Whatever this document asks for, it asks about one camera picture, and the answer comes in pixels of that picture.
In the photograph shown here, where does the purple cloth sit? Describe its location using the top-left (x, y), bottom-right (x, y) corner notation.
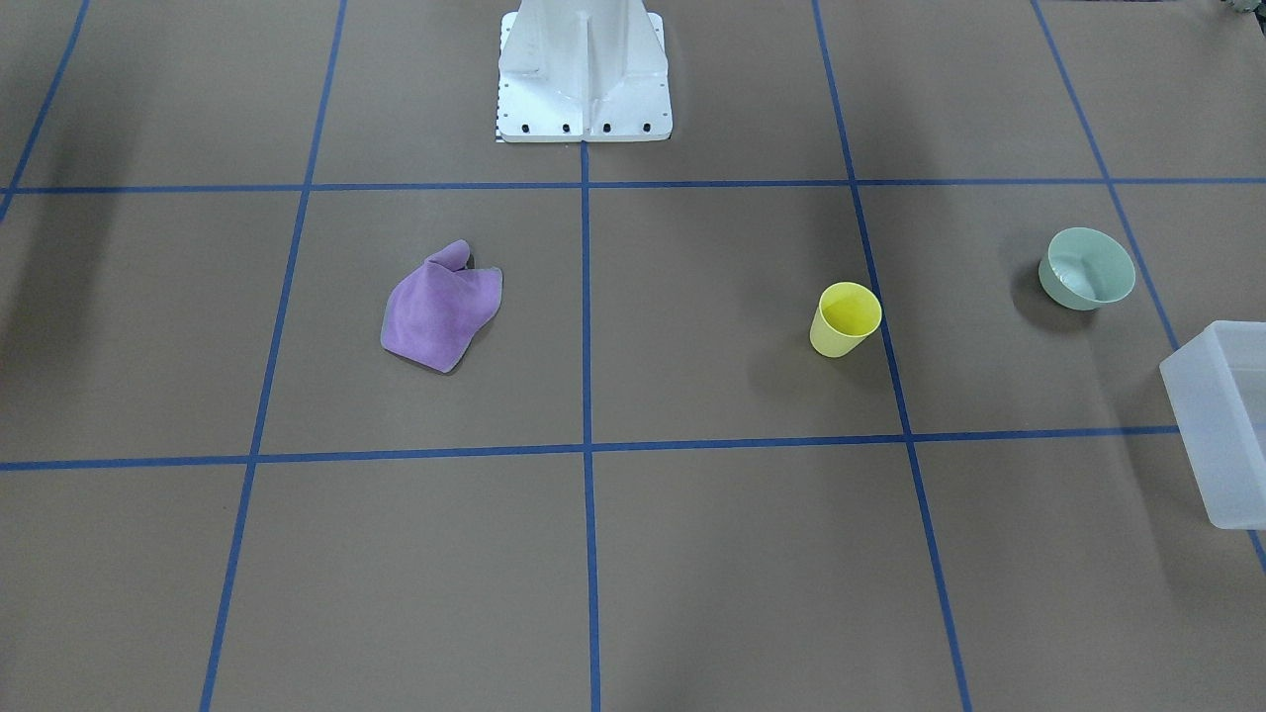
top-left (380, 239), bottom-right (503, 374)

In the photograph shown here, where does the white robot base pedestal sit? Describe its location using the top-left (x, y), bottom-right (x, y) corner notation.
top-left (495, 1), bottom-right (674, 143)

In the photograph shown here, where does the yellow plastic cup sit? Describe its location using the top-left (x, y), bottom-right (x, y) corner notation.
top-left (809, 281), bottom-right (882, 359)

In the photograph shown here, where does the translucent plastic storage box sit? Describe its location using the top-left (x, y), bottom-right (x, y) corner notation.
top-left (1158, 321), bottom-right (1265, 530)

